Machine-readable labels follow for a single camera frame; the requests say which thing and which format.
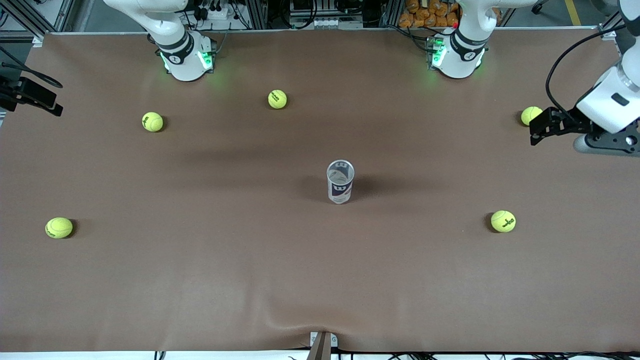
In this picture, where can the aluminium frame post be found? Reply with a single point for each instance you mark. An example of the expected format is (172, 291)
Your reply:
(257, 12)
(390, 12)

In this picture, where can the bag of orange items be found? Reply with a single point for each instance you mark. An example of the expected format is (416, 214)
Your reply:
(425, 15)

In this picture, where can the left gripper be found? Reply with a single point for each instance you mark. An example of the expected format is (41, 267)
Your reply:
(571, 121)

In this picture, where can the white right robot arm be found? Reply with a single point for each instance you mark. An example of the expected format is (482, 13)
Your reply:
(185, 60)

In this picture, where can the brown table cover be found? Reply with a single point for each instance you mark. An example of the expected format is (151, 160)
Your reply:
(320, 280)

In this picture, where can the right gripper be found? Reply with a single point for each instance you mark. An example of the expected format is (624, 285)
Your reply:
(11, 94)

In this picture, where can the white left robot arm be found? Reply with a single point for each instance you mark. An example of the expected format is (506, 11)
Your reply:
(462, 55)

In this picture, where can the yellow-green tennis ball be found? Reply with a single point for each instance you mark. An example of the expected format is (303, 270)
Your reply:
(152, 121)
(529, 114)
(503, 221)
(277, 99)
(59, 227)

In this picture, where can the white terminal block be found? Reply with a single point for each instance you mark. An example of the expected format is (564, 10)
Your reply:
(325, 23)

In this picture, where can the white power strip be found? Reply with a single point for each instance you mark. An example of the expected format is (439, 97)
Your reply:
(220, 12)

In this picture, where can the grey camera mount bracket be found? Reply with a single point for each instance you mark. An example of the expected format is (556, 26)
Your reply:
(320, 347)

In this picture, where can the aluminium frame profile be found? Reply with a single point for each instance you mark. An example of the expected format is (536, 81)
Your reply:
(607, 27)
(27, 17)

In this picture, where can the white and blue tennis can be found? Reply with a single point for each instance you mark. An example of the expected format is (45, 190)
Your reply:
(340, 192)

